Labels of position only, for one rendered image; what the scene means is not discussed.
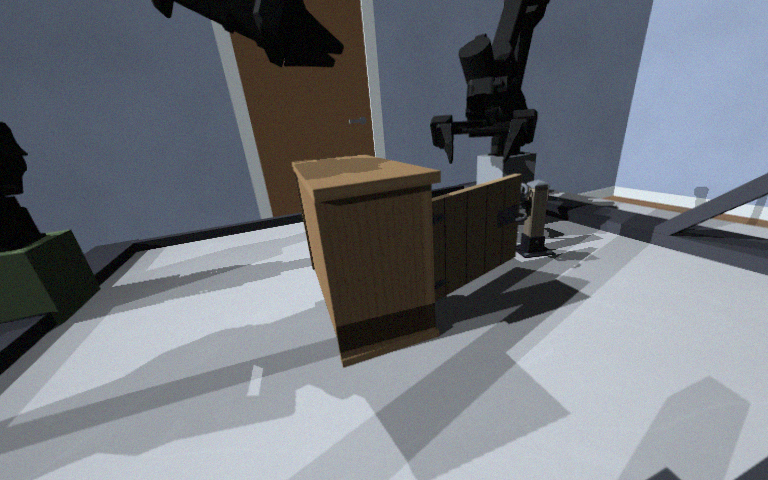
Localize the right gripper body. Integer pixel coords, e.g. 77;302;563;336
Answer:
430;108;538;147

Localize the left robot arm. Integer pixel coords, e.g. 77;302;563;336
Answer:
0;0;212;253

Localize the brown wooden cabinet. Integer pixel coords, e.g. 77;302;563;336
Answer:
292;154;527;368

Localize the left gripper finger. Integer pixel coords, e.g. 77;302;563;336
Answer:
284;48;335;67
282;0;344;55

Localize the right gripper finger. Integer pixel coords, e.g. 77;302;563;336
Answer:
436;123;454;164
503;119;529;163

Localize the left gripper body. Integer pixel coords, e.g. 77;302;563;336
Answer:
210;0;291;67

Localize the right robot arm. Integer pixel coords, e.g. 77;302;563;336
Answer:
458;0;550;122

